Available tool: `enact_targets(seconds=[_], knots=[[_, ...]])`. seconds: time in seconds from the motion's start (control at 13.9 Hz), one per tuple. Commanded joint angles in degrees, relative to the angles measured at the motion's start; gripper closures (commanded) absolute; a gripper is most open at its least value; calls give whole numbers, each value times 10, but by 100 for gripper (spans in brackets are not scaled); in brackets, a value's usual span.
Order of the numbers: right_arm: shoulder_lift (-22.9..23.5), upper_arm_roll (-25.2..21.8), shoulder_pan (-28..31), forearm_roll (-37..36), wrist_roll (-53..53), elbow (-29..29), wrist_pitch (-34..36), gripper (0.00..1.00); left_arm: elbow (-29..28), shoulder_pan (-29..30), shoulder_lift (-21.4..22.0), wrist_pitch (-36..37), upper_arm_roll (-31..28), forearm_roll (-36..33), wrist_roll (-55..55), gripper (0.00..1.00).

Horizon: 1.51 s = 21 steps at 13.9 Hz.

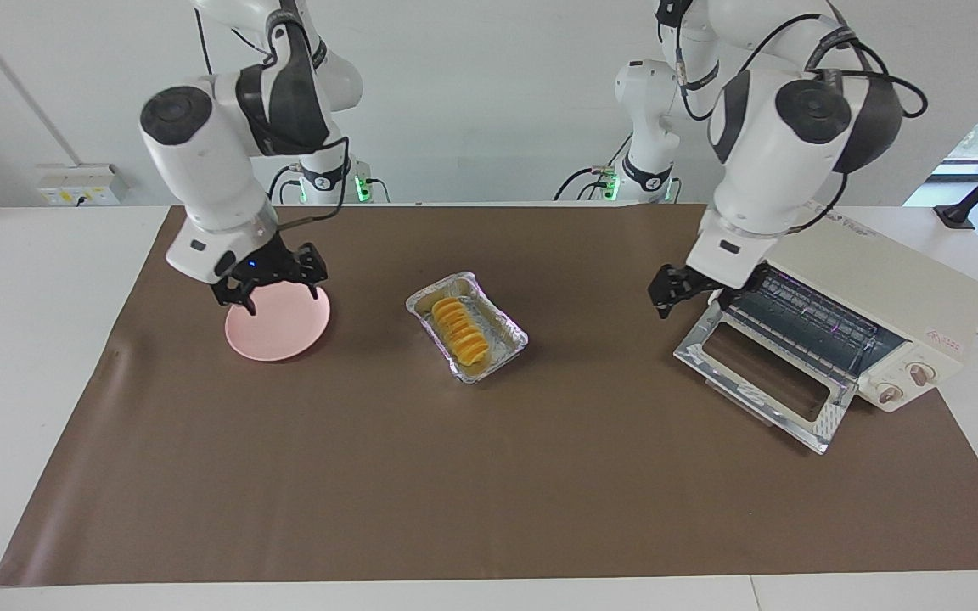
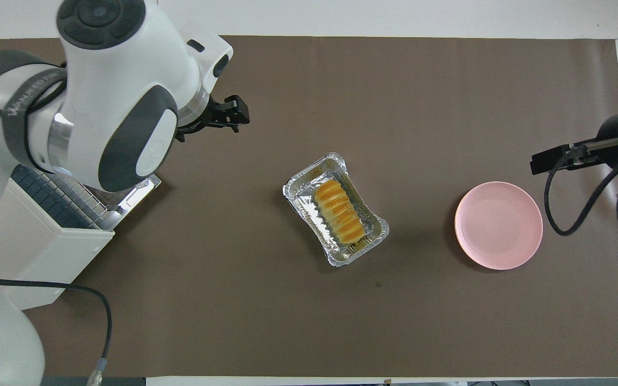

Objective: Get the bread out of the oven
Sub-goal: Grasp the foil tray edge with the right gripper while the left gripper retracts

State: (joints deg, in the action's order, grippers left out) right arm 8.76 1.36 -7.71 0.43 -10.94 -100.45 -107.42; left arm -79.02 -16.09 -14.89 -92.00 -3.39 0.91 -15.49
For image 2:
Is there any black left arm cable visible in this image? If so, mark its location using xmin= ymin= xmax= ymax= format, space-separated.
xmin=0 ymin=273 xmax=113 ymax=386

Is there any wire oven rack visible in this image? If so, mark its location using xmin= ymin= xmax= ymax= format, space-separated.
xmin=11 ymin=165 xmax=123 ymax=229

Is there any glass oven door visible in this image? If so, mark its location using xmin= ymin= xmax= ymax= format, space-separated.
xmin=108 ymin=174 xmax=161 ymax=216

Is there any brown paper table mat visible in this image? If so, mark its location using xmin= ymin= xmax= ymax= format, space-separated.
xmin=0 ymin=35 xmax=618 ymax=377

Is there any golden ridged bread loaf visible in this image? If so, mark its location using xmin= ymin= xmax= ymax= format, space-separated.
xmin=313 ymin=180 xmax=366 ymax=244

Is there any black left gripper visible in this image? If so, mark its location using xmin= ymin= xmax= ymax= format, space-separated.
xmin=175 ymin=95 xmax=251 ymax=143

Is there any white toaster oven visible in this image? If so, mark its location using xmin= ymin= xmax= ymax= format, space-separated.
xmin=0 ymin=166 xmax=115 ymax=311

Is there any pink round plate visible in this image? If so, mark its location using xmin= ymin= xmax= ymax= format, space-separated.
xmin=454 ymin=181 xmax=543 ymax=270

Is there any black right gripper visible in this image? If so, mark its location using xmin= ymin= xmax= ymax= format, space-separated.
xmin=531 ymin=136 xmax=618 ymax=176

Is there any aluminium foil tray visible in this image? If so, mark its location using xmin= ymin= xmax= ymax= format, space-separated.
xmin=282 ymin=152 xmax=390 ymax=268

